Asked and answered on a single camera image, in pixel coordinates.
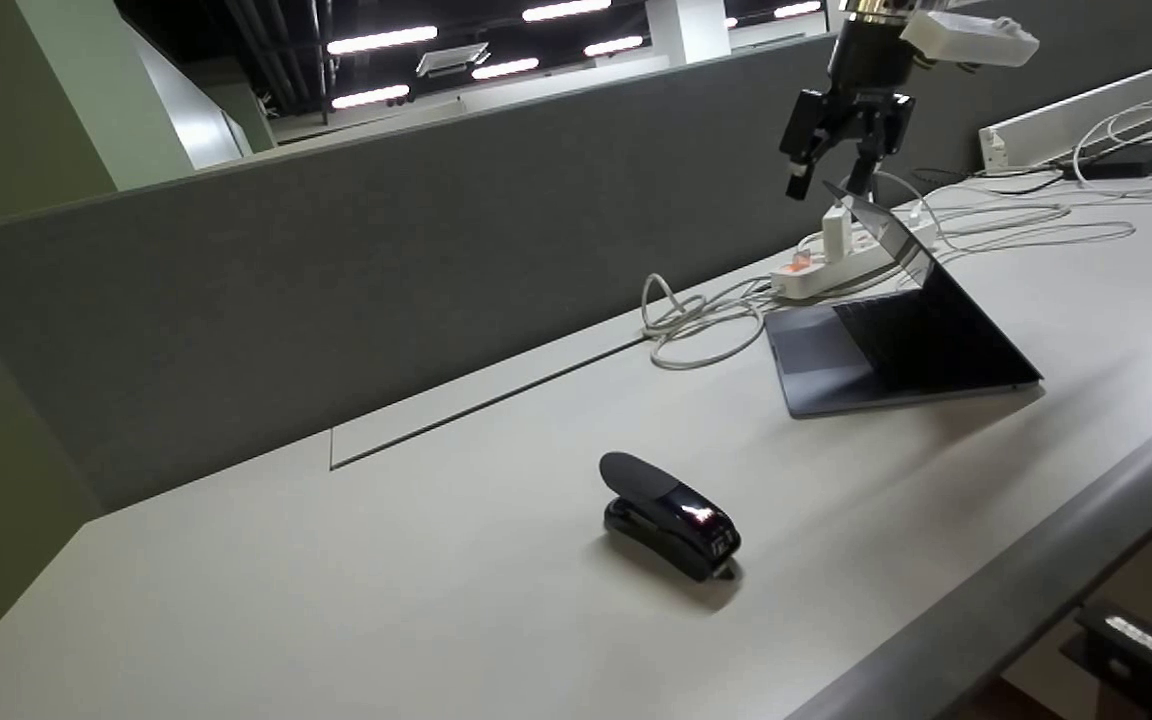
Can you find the silver laptop with stickers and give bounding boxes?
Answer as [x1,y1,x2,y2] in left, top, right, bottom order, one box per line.
[768,205,1040,419]

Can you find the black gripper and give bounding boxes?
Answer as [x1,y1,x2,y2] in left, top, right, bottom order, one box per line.
[778,0,914,199]

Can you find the white power adapter plug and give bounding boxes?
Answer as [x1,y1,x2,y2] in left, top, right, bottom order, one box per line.
[819,195,852,263]

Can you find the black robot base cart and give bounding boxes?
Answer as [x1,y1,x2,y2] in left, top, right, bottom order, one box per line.
[1065,602,1152,720]

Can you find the black stapler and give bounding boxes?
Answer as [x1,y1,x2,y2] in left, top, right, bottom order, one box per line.
[599,451,738,578]

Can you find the white power strip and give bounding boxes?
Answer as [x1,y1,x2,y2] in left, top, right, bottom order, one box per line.
[770,224,914,302]

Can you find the white cable tray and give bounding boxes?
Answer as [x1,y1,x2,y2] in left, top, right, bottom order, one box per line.
[976,68,1152,176]

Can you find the white charger cable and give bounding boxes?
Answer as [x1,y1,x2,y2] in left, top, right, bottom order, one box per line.
[639,166,1141,371]

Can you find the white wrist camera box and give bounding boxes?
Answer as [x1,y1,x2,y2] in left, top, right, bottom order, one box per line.
[898,11,1040,68]

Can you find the grey desk divider panel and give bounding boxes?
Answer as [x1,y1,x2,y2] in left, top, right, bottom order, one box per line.
[0,38,829,506]

